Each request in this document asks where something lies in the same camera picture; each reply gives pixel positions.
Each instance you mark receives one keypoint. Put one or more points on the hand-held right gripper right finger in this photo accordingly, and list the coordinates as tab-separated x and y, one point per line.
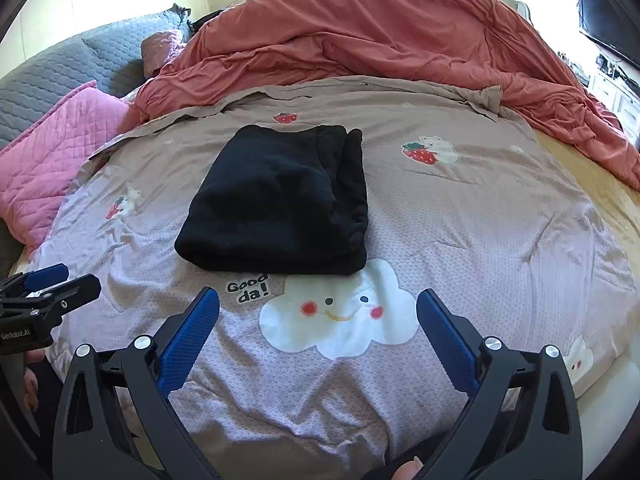
447	342

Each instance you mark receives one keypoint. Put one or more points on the cloud printed blanket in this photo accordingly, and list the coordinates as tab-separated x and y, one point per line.
450	220

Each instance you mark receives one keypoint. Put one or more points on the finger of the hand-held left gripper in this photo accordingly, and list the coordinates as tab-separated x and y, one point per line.
47	275
75	291

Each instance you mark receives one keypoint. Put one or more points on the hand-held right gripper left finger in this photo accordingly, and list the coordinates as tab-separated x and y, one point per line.
190	342

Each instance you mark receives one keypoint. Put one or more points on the dusty pink small pillow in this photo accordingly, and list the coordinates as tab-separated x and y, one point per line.
160	50

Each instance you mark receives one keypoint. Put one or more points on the white ornate chair back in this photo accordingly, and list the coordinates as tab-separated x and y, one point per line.
516	4

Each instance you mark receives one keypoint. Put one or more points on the yellow bed sheet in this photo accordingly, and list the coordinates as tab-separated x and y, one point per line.
600	185

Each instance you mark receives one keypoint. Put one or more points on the grey quilted cushion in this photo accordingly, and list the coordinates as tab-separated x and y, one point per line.
60	65

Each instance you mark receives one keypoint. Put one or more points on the white bed base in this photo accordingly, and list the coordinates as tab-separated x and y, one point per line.
607	410

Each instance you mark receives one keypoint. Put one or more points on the black t-shirt orange print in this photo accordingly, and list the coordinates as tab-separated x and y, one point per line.
270	200

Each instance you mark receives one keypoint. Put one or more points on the person's right hand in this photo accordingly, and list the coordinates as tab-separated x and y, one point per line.
407	469

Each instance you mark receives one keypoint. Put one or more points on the person's left hand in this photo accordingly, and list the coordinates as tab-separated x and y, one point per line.
31	385

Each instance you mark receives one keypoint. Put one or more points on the coral red duvet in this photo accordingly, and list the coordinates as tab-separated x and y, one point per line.
375	30

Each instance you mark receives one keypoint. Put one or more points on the black television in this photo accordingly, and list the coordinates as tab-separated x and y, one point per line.
607	25

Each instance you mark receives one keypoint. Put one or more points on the white dresser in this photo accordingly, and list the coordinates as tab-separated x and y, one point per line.
620	97

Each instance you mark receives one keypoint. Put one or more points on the pink quilted blanket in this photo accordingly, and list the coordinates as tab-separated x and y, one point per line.
55	155

